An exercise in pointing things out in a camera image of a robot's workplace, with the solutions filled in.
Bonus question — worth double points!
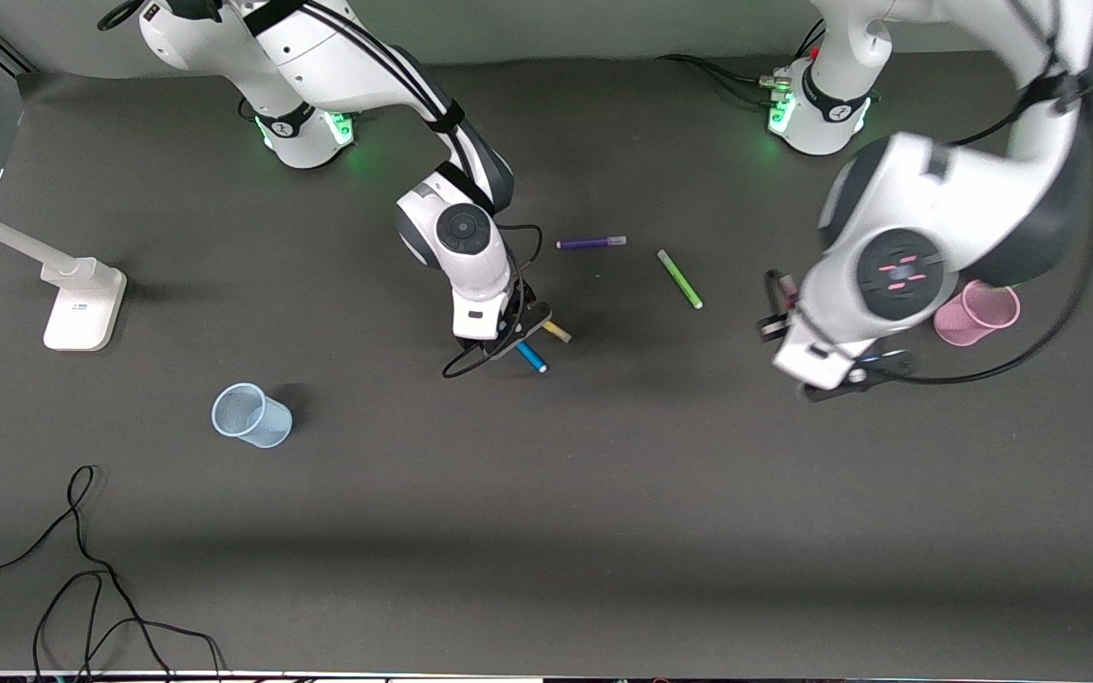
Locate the green marker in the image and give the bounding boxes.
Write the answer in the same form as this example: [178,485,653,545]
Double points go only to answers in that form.
[657,249,704,310]

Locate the black left arm base cables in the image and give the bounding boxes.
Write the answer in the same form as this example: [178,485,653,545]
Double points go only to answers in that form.
[656,19,827,110]

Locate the white stand with base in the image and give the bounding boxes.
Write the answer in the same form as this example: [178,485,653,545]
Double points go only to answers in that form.
[0,194,128,352]

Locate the translucent pink plastic cup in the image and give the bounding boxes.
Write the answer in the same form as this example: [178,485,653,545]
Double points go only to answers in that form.
[933,279,1022,347]

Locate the loose black cable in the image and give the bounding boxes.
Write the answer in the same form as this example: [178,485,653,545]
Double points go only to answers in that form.
[0,465,225,683]

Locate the translucent blue plastic cup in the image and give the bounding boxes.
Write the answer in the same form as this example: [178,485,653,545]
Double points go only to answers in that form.
[212,382,293,449]

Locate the dark grey table mat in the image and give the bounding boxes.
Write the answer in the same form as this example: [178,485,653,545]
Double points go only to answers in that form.
[0,43,1093,679]

